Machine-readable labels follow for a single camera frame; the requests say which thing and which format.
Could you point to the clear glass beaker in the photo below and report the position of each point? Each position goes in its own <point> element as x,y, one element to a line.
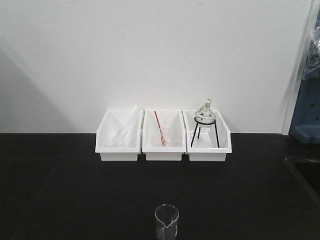
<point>166,222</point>

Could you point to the small glass beaker in bin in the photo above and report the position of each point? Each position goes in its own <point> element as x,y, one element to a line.
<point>167,132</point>

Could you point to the middle white storage bin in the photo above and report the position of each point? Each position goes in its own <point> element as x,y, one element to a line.
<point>168,119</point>

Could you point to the white storage bin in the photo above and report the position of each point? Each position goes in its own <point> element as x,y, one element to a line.
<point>108,128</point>
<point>168,119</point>
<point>207,144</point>

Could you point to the red stirring rod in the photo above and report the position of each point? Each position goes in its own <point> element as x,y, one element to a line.
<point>160,126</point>

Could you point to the clear glass tubes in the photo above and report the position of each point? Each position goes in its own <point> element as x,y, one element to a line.
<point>122,138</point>

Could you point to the left white storage bin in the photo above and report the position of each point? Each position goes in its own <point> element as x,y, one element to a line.
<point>108,128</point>

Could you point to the round glass flask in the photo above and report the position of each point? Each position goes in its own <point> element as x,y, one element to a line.
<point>205,112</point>

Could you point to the right white storage bin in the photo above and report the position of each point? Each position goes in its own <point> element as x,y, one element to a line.
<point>207,144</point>

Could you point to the blue equipment at right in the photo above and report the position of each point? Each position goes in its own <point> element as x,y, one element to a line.
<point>305,123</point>

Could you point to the black sink basin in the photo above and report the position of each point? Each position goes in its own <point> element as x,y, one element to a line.
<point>309,171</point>

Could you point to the black wire tripod stand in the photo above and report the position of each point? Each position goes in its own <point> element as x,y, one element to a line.
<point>202,123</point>

